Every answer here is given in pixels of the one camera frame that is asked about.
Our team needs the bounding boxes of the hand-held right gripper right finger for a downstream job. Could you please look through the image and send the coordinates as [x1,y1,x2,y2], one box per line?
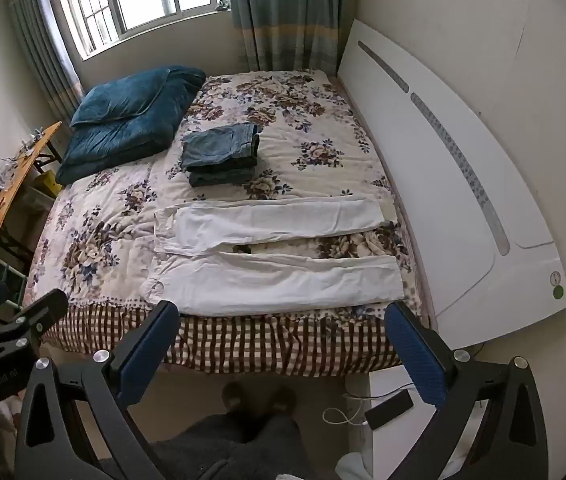
[384,301,550,480]

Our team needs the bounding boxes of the white cloth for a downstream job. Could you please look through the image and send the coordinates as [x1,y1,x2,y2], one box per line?
[335,452,375,480]

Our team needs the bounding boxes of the floral blanket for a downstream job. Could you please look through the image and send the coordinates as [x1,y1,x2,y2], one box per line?
[28,69,421,322]

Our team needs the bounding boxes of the dark fuzzy slipper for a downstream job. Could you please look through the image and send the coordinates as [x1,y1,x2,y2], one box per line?
[267,385,297,417]
[222,381,260,417]

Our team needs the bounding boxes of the yellow box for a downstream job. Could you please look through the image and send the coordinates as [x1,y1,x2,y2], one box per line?
[32,170,63,199]

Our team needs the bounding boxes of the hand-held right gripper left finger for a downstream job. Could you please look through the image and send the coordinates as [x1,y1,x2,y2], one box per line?
[13,300,181,480]

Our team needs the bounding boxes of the white cable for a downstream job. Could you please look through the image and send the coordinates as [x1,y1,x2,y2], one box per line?
[323,384,414,427]

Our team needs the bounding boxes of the checkered bed sheet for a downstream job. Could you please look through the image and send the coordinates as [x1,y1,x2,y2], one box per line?
[38,300,405,378]

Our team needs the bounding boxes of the teal striped curtain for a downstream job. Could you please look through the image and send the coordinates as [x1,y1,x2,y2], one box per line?
[6,0,85,127]
[225,0,361,77]

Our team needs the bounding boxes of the black phone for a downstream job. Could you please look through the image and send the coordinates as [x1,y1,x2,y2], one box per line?
[365,390,414,430]

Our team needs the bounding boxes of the folded blue jeans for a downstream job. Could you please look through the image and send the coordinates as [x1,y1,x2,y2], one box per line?
[181,123,260,189]

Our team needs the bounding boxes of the person's grey trousered legs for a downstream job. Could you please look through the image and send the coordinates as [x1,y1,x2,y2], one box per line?
[152,411,315,480]

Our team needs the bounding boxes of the wooden desk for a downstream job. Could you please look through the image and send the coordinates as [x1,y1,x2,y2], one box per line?
[0,121,63,257]

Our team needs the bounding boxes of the teal pillow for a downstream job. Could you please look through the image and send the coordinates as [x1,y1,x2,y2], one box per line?
[70,66,171,128]

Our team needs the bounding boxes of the white pants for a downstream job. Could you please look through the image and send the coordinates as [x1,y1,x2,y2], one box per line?
[142,197,405,318]

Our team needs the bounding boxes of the white nightstand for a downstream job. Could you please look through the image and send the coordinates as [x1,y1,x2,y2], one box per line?
[345,364,466,480]

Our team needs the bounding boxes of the teal folded quilt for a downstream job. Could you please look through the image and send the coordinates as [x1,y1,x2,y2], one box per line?
[56,65,207,186]

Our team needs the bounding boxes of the white headboard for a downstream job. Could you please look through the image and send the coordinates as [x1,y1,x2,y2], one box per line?
[335,19,566,351]

